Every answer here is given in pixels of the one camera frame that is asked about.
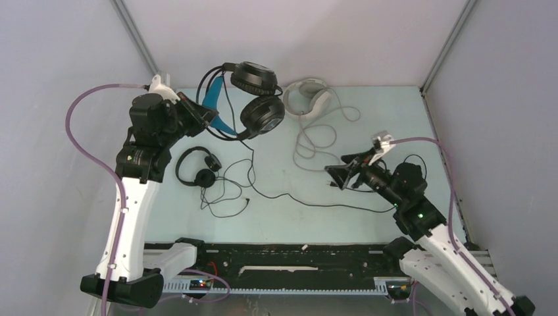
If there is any thin black headphone cable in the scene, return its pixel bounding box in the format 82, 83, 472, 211
199, 159, 258, 219

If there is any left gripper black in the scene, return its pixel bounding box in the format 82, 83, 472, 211
158, 92, 218, 147

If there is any aluminium frame post right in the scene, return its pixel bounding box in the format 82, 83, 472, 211
420, 0, 480, 97

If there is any grey headphone cable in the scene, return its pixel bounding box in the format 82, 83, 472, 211
292, 89, 363, 172

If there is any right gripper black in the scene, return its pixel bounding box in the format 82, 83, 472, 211
322, 146, 402, 207

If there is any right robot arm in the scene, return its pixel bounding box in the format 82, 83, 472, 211
324, 149, 536, 315

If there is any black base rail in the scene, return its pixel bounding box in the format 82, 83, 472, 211
165, 242, 437, 292

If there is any white over-ear headphones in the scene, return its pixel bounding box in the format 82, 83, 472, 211
282, 78, 333, 121

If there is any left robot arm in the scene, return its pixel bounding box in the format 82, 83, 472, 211
80, 93, 218, 308

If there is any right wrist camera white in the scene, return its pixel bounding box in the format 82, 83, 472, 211
368, 130, 395, 165

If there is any small black on-ear headphones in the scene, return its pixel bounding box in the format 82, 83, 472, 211
175, 146, 222, 189

